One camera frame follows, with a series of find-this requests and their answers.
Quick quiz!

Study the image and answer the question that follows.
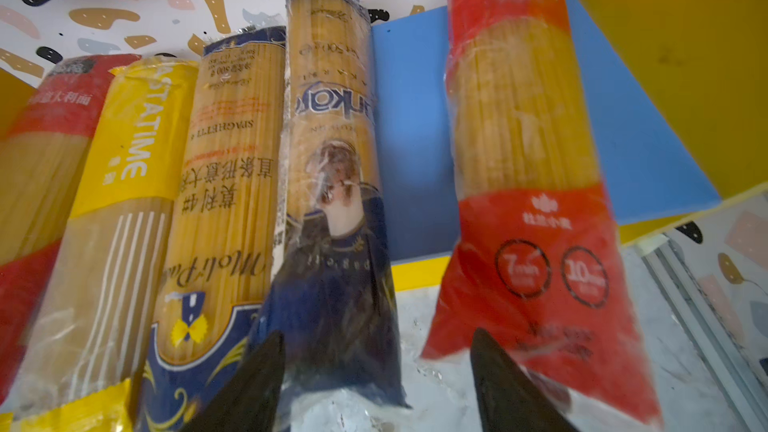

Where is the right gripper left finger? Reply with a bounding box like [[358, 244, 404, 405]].
[[181, 331, 286, 432]]

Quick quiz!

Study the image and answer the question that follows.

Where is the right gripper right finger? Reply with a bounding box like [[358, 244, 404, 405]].
[[470, 328, 576, 432]]

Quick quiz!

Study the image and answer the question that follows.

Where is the blue gold spaghetti bag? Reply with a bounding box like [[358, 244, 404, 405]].
[[136, 26, 286, 431], [249, 0, 406, 431]]

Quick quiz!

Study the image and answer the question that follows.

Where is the red spaghetti bag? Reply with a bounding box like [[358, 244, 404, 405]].
[[1, 54, 139, 398], [422, 0, 663, 430]]

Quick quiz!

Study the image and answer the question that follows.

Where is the yellow shelf with coloured boards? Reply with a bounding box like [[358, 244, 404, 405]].
[[0, 0, 768, 293]]

